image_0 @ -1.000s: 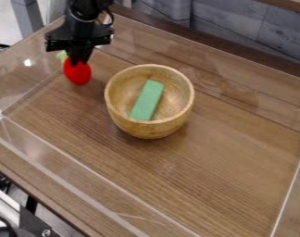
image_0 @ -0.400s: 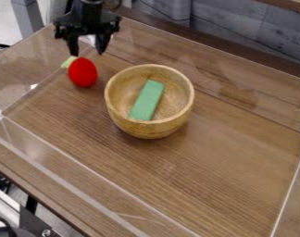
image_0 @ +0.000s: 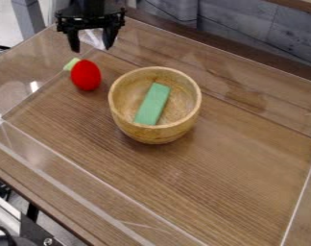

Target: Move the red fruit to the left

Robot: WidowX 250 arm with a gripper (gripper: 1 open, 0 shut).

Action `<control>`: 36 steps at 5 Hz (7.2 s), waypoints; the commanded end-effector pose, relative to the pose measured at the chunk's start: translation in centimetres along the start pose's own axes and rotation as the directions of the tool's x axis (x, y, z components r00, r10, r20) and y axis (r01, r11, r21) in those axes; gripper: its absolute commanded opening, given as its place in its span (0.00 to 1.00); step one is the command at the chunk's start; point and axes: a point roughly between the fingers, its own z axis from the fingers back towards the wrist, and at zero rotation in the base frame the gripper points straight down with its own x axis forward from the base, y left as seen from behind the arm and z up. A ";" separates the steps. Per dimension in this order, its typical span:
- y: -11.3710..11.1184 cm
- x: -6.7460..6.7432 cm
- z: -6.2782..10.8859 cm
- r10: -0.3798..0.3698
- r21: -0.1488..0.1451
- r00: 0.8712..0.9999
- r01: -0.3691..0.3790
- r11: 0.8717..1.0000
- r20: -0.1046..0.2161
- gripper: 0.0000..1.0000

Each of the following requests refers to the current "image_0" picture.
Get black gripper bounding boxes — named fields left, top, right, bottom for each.
left=54, top=8, right=125, bottom=53

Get red plush strawberry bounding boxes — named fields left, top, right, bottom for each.
left=62, top=58, right=101, bottom=91

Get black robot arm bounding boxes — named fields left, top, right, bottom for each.
left=53, top=0, right=125, bottom=53

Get wooden bowl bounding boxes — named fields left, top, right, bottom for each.
left=108, top=66, right=201, bottom=144

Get green rectangular block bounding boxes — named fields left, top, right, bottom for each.
left=133, top=83, right=170, bottom=125

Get clear acrylic tray walls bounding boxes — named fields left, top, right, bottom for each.
left=0, top=20, right=311, bottom=246

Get grey post upper left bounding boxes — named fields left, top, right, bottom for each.
left=10, top=0, right=45, bottom=39

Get black metal bracket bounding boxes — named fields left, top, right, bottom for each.
left=17, top=215, right=64, bottom=246

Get black cable lower left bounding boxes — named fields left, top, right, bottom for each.
left=0, top=222, right=18, bottom=246

